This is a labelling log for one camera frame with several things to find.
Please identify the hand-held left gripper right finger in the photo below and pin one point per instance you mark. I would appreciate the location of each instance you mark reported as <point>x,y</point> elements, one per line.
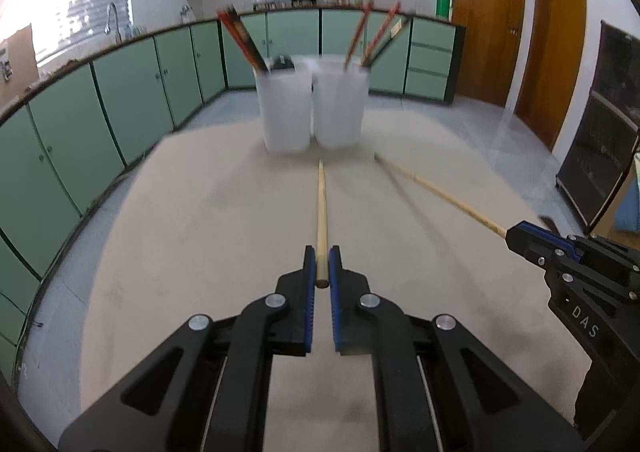
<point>334,297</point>

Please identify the red ribbed wooden chopstick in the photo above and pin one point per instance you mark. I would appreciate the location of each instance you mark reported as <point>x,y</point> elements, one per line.
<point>243,30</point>

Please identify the cardboard box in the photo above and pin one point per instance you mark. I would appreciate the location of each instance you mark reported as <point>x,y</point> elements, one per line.
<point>20,62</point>

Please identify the green kitchen counter cabinet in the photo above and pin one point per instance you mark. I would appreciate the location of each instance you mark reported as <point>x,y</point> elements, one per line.
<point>125,97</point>

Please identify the white translucent plastic container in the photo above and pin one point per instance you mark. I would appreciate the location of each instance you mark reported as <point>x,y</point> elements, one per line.
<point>340,107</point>
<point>285,112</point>

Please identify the wooden door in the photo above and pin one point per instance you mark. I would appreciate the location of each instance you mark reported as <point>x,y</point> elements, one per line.
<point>550,57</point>
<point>487,22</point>

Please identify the black rack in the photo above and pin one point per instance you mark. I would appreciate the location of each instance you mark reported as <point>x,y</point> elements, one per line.
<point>600,132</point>

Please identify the black chopstick with silver band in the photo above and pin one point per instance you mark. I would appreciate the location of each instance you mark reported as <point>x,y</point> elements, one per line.
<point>395,35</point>

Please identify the red black chopsticks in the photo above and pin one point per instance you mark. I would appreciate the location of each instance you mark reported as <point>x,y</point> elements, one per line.
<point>250,50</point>

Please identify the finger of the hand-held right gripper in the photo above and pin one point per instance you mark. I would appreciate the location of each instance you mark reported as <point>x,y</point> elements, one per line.
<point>530,247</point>
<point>562,244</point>

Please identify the blue object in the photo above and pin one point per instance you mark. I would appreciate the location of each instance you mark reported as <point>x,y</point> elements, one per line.
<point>627,212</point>

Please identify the wall tap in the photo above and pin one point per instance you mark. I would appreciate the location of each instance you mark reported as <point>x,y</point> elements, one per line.
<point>185,11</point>

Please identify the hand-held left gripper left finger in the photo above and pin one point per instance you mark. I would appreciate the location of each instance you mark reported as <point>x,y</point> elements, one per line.
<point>310,297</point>

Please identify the green thermos bottle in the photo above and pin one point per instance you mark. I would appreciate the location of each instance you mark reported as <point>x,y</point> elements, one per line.
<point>443,2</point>

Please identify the red floral wooden chopstick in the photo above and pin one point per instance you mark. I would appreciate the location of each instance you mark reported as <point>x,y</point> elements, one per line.
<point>382,32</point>
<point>357,32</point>
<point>231,30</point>

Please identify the chrome sink faucet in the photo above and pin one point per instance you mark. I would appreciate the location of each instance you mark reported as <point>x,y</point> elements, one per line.
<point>119,30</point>

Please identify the plain wooden chopstick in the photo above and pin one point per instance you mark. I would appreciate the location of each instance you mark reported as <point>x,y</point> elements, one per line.
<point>321,212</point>
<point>435,192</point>

